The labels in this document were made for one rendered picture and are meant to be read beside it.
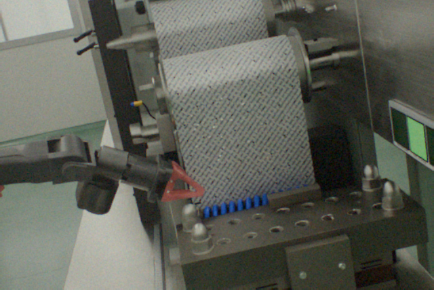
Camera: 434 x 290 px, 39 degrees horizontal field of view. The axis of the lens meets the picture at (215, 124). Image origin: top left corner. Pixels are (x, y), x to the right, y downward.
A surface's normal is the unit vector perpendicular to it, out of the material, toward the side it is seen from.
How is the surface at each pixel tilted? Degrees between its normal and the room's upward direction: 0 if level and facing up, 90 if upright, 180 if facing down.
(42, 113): 90
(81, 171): 111
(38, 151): 22
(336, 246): 90
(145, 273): 0
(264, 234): 0
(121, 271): 0
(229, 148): 90
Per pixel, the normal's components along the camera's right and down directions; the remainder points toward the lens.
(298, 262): 0.11, 0.23
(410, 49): -0.98, 0.21
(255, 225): -0.18, -0.95
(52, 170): 0.28, 0.53
